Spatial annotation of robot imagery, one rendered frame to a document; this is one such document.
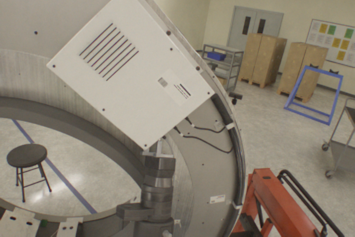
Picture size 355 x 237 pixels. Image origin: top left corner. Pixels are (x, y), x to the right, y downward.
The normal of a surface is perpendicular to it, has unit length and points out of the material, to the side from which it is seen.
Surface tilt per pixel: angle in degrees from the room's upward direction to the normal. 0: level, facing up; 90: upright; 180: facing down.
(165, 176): 80
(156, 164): 72
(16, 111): 90
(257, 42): 90
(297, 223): 0
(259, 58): 90
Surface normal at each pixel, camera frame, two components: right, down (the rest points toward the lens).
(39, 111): 0.37, -0.87
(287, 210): 0.14, -0.91
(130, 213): 0.29, -0.16
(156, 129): 0.18, 0.41
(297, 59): -0.64, 0.22
